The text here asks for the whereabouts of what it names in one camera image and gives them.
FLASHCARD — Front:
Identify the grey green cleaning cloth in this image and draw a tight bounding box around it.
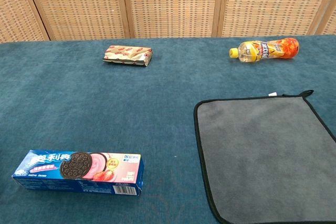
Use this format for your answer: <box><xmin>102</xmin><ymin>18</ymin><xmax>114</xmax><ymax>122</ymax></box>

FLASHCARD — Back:
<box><xmin>193</xmin><ymin>90</ymin><xmax>336</xmax><ymax>224</ymax></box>

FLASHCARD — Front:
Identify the teal carpet table mat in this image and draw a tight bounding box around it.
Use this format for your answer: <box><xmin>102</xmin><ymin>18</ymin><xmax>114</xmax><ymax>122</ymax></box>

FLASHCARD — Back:
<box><xmin>0</xmin><ymin>34</ymin><xmax>336</xmax><ymax>224</ymax></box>

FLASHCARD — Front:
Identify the beige red-logo snack packet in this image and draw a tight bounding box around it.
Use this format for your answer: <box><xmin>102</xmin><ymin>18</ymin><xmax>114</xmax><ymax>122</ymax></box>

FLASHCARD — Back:
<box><xmin>102</xmin><ymin>45</ymin><xmax>153</xmax><ymax>67</ymax></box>

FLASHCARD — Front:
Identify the woven bamboo folding screen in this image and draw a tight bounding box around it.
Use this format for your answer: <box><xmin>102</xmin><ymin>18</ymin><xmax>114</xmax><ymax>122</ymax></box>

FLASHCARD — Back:
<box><xmin>0</xmin><ymin>0</ymin><xmax>336</xmax><ymax>44</ymax></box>

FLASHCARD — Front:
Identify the blue Oreo cookie box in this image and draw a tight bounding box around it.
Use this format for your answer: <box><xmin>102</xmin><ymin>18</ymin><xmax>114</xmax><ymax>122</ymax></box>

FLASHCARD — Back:
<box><xmin>12</xmin><ymin>149</ymin><xmax>145</xmax><ymax>197</ymax></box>

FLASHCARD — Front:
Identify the orange label yellow-cap bottle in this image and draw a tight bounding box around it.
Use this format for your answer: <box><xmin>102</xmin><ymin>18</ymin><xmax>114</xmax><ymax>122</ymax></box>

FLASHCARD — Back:
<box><xmin>229</xmin><ymin>37</ymin><xmax>300</xmax><ymax>64</ymax></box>

